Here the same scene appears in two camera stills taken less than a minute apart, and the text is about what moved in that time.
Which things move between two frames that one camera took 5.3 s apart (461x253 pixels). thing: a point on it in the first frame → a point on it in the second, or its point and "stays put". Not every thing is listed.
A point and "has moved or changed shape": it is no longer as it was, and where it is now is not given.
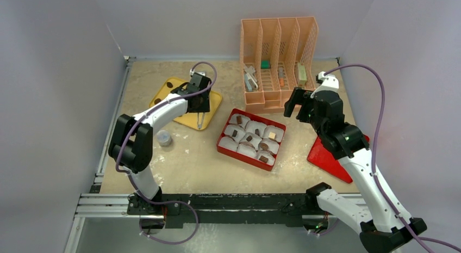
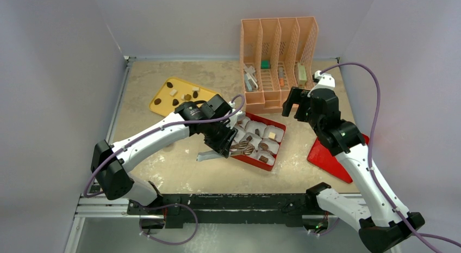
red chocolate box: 251,139 stays put
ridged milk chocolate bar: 263,159 stays put
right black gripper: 303,104 stays put
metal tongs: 199,125 has moved or changed shape
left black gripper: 204,108 → 223,146
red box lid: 321,156 stays put
